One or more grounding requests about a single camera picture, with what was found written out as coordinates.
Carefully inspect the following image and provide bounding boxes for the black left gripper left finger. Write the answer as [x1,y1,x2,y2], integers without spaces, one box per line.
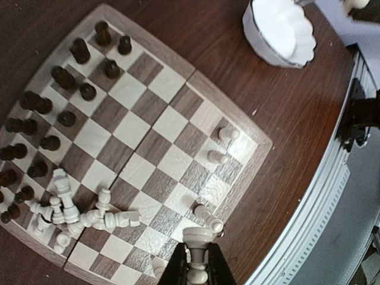
[159,243,188,285]

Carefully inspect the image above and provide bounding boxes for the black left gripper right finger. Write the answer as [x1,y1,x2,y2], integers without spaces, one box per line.
[207,243,237,285]

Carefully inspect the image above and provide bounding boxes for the white king chess piece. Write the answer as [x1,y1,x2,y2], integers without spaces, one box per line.
[152,257,168,281]

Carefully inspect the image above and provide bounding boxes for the white rook chess piece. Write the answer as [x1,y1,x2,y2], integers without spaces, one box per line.
[183,227,213,284]

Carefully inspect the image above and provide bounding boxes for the white pawn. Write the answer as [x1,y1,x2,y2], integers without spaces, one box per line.
[207,150,229,164]
[218,126,240,142]
[194,204,224,233]

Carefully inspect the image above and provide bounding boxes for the wooden chess board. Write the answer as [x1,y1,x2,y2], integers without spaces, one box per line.
[1,4,272,284]

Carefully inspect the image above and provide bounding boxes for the pile of white chess pieces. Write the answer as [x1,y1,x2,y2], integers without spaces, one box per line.
[29,168,142,255]

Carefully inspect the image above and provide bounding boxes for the black chess pieces rows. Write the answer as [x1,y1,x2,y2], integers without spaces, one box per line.
[1,26,138,223]

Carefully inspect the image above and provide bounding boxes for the white scalloped ceramic bowl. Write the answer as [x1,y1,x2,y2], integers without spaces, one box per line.
[242,1,316,69]

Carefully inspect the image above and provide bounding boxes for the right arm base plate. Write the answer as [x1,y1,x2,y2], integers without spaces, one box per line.
[336,78,379,152]

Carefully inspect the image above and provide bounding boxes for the aluminium front rail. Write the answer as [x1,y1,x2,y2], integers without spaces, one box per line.
[246,53,380,285]

